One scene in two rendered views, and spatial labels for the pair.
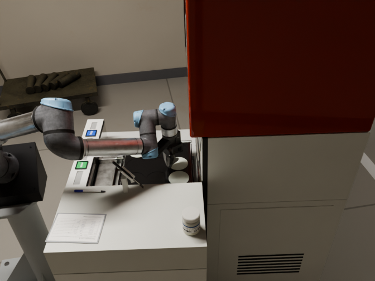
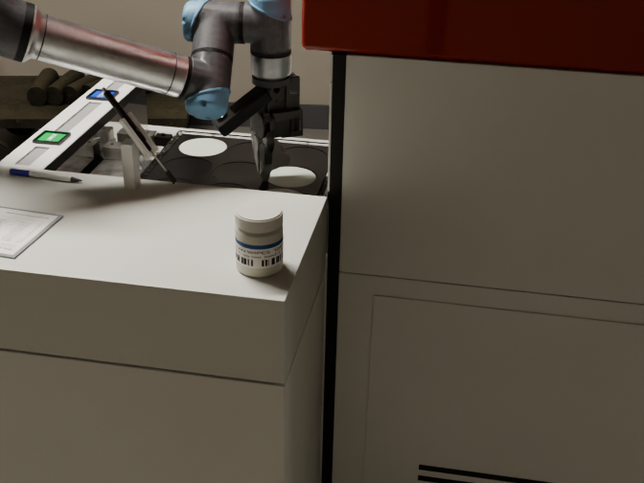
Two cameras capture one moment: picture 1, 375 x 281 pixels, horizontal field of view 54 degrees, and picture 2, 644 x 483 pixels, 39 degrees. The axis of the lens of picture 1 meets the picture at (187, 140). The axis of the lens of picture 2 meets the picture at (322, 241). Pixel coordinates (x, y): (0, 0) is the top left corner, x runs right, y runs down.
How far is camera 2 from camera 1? 0.62 m
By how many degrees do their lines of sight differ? 13
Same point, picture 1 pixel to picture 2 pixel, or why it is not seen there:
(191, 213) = (259, 210)
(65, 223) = not seen: outside the picture
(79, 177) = (35, 156)
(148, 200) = (177, 208)
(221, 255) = (372, 452)
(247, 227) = (445, 368)
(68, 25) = not seen: outside the picture
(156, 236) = (164, 266)
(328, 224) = not seen: outside the picture
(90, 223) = (16, 224)
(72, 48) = (154, 27)
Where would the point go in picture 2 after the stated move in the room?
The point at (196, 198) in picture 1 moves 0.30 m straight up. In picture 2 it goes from (300, 220) to (301, 40)
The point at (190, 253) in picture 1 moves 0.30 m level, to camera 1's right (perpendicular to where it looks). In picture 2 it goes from (240, 319) to (449, 344)
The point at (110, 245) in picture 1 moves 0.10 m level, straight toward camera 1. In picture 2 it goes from (42, 264) to (34, 300)
